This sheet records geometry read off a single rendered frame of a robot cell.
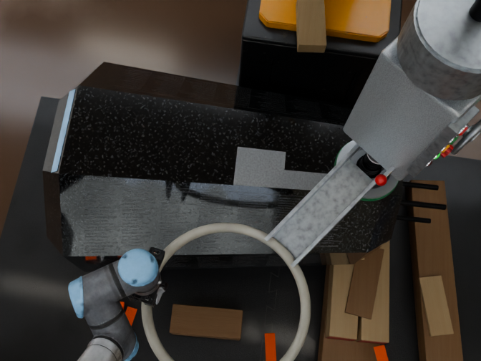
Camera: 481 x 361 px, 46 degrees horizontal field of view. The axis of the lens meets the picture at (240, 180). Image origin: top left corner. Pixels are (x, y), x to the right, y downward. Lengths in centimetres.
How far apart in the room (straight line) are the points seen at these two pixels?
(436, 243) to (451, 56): 166
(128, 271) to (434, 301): 159
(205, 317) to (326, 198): 93
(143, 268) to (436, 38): 82
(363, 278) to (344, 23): 103
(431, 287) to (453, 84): 158
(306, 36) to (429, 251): 115
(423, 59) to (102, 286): 87
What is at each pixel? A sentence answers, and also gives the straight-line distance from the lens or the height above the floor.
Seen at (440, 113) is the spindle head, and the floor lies 150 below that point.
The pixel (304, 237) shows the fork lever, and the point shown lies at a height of 90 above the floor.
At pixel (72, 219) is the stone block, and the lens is 201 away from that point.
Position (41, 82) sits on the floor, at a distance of 306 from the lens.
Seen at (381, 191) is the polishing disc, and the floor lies 83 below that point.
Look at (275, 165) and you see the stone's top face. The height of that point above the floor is 81.
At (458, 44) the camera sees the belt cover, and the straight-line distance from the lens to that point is 114.
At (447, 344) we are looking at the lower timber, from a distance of 264.
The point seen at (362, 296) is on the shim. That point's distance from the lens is 242.
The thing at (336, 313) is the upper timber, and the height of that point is 22.
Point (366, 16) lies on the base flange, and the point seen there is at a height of 78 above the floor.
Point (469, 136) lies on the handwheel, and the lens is 158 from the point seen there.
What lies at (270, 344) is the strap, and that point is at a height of 2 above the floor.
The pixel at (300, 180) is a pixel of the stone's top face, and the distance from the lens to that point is 187.
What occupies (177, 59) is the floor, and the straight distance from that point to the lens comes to 300.
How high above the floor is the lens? 256
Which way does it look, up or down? 71 degrees down
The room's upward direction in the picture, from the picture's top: 6 degrees clockwise
